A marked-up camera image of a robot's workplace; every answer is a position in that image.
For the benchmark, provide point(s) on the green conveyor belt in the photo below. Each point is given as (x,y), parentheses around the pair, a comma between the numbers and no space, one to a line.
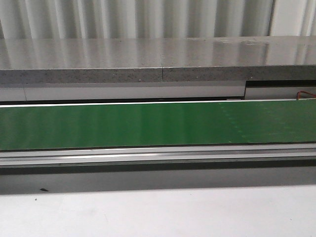
(42,127)

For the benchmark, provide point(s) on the grey stone counter ledge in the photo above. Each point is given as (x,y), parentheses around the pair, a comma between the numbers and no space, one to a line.
(61,61)

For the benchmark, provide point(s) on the aluminium conveyor frame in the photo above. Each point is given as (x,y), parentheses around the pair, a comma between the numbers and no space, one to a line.
(152,158)

